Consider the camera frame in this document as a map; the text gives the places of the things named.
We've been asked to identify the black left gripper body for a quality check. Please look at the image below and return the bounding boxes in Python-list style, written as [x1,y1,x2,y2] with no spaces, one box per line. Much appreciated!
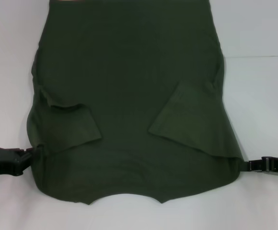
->
[0,147,25,180]

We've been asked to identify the dark green t-shirt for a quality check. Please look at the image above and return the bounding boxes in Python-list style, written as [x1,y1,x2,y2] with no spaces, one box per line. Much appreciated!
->
[25,0,246,206]

